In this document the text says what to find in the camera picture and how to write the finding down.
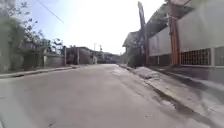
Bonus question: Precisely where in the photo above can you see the grey kerb strip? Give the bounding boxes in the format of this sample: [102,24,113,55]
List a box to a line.
[0,65,78,80]

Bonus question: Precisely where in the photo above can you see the orange pole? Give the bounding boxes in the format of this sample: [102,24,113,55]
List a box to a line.
[167,0,182,66]

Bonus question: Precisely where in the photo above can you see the grey raised pavement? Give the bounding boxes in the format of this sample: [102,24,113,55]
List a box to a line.
[119,64,224,128]

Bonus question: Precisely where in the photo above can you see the grey concrete road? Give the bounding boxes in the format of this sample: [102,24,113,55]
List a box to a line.
[0,63,214,128]

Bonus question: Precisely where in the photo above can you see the overhead wire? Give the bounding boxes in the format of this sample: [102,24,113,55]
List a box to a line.
[35,0,65,24]

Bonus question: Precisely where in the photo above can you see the dark leaning pole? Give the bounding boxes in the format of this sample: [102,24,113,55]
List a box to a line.
[137,1,150,67]

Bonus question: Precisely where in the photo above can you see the leafy trees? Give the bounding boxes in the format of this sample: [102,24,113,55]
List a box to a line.
[0,1,64,74]

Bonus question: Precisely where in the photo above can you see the white walled building with grilles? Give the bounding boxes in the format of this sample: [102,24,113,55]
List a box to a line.
[122,0,224,84]

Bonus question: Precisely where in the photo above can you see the green bush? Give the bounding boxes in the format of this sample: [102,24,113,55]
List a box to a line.
[121,46,145,69]

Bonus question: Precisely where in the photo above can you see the low building with pillars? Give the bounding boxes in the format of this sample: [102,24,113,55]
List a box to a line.
[63,45,98,66]

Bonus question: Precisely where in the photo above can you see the grey boundary wall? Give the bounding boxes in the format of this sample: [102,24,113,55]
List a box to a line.
[42,53,66,69]

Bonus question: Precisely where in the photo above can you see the distant buildings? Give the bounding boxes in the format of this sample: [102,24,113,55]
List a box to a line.
[95,50,123,65]

